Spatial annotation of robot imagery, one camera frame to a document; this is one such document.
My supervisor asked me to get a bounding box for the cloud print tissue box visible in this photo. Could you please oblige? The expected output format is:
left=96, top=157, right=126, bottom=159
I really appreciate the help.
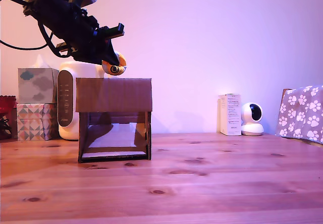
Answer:
left=17, top=68, right=60, bottom=104

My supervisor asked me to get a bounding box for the small white round camera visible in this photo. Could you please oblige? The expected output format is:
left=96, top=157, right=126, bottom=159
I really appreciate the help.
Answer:
left=241, top=102, right=265, bottom=136

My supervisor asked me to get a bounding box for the triangle pattern tissue box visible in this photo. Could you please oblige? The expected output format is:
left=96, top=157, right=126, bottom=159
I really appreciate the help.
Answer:
left=16, top=103, right=58, bottom=141

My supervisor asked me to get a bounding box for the cream kettle with brown panel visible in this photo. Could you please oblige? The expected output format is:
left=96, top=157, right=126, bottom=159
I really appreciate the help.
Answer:
left=57, top=61, right=113, bottom=141

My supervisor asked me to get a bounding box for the white printed carton box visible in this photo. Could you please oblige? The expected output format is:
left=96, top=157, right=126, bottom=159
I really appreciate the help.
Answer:
left=218, top=94, right=242, bottom=136

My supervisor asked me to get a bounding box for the cardboard dice tower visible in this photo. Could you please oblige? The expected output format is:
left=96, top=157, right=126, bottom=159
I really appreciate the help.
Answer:
left=75, top=77, right=153, bottom=163

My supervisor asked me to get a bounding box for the black cable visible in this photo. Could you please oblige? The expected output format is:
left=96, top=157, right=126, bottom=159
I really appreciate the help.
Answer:
left=0, top=31, right=55, bottom=51
left=37, top=21, right=73, bottom=58

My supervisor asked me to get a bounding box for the orange and white footbag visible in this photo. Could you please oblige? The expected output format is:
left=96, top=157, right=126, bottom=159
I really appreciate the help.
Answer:
left=101, top=51, right=127, bottom=76

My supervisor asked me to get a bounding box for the paw print blanket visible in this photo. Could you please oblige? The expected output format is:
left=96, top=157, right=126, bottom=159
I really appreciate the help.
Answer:
left=275, top=85, right=323, bottom=145

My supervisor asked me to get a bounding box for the white tissue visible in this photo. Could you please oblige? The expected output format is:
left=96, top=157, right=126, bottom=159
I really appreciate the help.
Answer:
left=32, top=54, right=50, bottom=69

